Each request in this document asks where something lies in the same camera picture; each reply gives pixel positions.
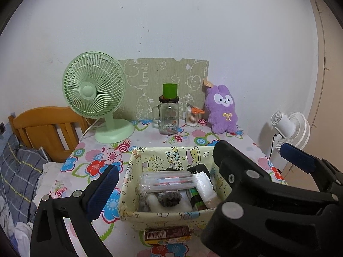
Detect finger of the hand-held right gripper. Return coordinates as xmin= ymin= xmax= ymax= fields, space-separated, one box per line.
xmin=201 ymin=140 xmax=343 ymax=257
xmin=280 ymin=142 xmax=343 ymax=194

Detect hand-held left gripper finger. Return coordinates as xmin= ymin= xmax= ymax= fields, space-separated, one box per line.
xmin=29 ymin=164 xmax=120 ymax=257

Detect white foam roll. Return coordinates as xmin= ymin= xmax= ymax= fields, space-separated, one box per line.
xmin=193 ymin=172 xmax=220 ymax=202

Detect black cloth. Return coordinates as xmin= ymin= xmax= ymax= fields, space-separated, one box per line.
xmin=164 ymin=164 xmax=208 ymax=175

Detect green tissue packet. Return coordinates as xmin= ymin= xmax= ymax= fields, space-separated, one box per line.
xmin=189 ymin=188 xmax=209 ymax=211

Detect clear plastic pen case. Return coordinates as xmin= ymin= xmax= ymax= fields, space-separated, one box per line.
xmin=139 ymin=172 xmax=195 ymax=194

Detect yellow cartoon print fabric basket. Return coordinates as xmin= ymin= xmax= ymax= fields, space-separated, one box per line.
xmin=118 ymin=146 xmax=234 ymax=232

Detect white towel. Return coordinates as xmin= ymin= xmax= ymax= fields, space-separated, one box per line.
xmin=145 ymin=193 xmax=193 ymax=212

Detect grey fuzzy sock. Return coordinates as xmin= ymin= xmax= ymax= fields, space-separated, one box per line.
xmin=158 ymin=191 xmax=182 ymax=207

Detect white standing fan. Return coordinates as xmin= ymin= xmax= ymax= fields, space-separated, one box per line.
xmin=270 ymin=110 xmax=311 ymax=151

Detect floral tablecloth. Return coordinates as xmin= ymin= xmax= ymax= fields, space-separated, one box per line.
xmin=34 ymin=119 xmax=289 ymax=257

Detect purple plush bunny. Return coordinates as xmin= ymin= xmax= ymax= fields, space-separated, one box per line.
xmin=203 ymin=79 xmax=239 ymax=135

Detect clear cotton swab box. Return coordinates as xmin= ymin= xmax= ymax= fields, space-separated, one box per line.
xmin=185 ymin=103 xmax=206 ymax=127

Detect brown rectangular box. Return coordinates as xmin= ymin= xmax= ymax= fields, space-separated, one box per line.
xmin=145 ymin=226 xmax=192 ymax=245

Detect glass mug jar with lid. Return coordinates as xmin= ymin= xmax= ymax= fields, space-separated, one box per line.
xmin=152 ymin=96 xmax=180 ymax=136

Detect blue plaid pillow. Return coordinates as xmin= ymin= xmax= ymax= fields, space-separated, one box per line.
xmin=0 ymin=134 xmax=50 ymax=223

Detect wooden bed headboard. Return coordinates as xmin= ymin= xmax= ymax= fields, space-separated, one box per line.
xmin=8 ymin=106 xmax=89 ymax=164

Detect green plastic cup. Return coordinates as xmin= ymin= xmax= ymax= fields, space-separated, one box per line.
xmin=162 ymin=83 xmax=178 ymax=98

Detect green desk fan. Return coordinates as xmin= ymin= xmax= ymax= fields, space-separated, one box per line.
xmin=62 ymin=51 xmax=135 ymax=144

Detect white crumpled bedding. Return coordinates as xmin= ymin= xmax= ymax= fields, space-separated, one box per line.
xmin=0 ymin=196 xmax=33 ymax=257

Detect green cartoon print board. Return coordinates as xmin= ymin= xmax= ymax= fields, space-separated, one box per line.
xmin=118 ymin=58 xmax=210 ymax=121

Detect black fan cable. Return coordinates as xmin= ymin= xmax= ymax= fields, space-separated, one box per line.
xmin=269 ymin=133 xmax=278 ymax=161

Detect white fan cable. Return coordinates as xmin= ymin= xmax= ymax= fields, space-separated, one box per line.
xmin=80 ymin=117 xmax=99 ymax=143

